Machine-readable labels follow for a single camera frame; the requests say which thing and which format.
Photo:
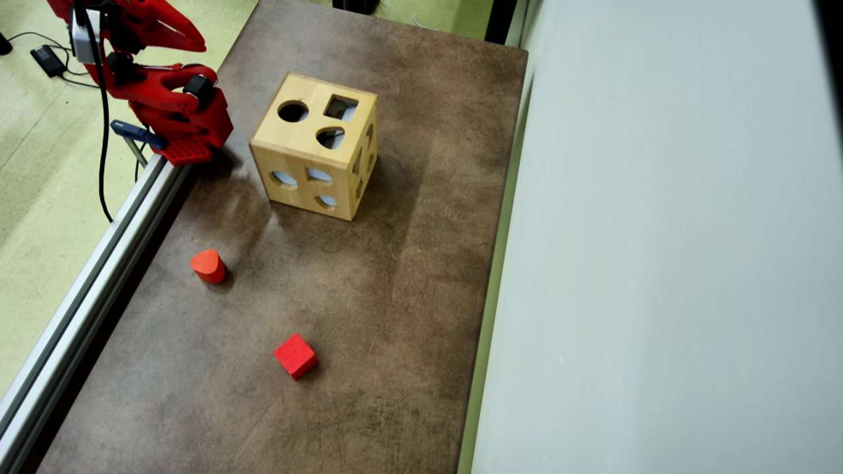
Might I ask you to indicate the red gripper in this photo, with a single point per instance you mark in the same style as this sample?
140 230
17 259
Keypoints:
160 27

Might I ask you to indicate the red robot arm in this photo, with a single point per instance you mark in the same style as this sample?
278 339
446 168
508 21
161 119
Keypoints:
191 125

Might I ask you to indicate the wooden shape sorter box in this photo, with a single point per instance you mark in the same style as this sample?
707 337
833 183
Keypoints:
309 158

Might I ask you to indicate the blue table clamp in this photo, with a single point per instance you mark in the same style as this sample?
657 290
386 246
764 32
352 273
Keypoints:
135 131

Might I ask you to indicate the black power adapter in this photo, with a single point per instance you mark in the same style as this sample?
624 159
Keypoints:
48 59

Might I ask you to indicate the small black floor object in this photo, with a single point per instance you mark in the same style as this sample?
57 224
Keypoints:
4 45

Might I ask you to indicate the black object at table end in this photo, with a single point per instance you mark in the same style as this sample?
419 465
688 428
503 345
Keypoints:
355 5

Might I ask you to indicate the orange red rounded block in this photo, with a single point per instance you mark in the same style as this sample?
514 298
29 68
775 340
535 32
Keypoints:
207 266

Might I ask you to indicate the red cube block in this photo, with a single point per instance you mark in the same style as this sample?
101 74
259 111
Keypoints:
295 355

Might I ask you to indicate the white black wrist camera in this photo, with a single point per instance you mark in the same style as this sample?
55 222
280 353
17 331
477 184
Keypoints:
84 36

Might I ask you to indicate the aluminium profile rail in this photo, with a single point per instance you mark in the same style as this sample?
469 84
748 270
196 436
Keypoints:
79 309

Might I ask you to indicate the dark vertical post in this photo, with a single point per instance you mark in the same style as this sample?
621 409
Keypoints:
500 20

